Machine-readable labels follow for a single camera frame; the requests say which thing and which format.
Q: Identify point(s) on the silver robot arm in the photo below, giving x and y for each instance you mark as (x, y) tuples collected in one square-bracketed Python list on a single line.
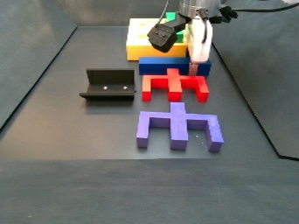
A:
[(199, 11)]

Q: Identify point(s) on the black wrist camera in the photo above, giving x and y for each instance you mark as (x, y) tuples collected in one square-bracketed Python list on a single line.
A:
[(162, 35)]

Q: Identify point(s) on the red forked block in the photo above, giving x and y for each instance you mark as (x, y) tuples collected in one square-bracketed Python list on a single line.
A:
[(175, 83)]

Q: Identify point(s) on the yellow slotted board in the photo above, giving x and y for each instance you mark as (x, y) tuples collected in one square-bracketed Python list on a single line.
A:
[(138, 46)]

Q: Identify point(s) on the blue bar block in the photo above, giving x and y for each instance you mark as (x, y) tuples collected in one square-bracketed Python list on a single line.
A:
[(157, 65)]

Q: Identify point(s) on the purple forked block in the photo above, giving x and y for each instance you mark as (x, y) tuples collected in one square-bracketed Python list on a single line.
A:
[(178, 121)]

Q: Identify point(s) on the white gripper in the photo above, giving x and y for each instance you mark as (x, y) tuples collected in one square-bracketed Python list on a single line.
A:
[(199, 35)]

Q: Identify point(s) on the green bar block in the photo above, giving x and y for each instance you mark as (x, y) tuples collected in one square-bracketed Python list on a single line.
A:
[(175, 19)]

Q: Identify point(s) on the black angle bracket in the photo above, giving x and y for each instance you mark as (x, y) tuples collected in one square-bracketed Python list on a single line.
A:
[(110, 84)]

